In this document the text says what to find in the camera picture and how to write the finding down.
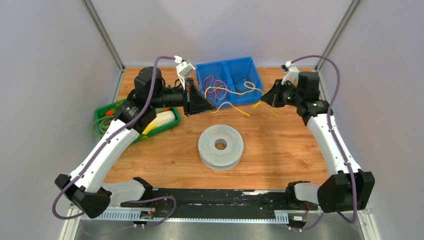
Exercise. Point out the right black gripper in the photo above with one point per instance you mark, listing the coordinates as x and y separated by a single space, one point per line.
271 97

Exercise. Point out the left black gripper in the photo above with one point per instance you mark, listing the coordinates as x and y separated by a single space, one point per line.
194 102

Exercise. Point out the white perforated cable spool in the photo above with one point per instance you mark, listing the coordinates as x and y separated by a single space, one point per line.
220 147

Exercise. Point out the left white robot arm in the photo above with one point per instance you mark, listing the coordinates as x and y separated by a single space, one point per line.
85 186

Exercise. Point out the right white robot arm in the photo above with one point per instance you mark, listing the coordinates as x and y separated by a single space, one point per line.
348 187

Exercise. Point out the toy napa cabbage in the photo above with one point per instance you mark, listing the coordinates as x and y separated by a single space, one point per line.
161 119

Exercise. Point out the blue divided plastic bin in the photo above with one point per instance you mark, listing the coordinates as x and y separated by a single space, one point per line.
234 80

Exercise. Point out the red toy chili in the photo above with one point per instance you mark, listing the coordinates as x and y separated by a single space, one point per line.
110 112

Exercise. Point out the green vegetable tray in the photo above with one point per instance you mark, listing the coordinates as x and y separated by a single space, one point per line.
100 112

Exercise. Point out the green toy beans bundle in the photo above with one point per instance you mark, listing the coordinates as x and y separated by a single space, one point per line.
101 125

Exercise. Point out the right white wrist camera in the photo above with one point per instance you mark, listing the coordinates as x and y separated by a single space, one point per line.
291 72

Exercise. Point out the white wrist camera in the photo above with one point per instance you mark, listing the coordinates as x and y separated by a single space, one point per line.
291 72
183 69

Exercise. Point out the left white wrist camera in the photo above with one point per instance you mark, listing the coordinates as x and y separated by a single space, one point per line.
183 69

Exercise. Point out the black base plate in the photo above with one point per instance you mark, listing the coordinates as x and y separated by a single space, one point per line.
220 203

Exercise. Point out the aluminium rail with cable duct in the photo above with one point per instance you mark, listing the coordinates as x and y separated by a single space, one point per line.
140 215

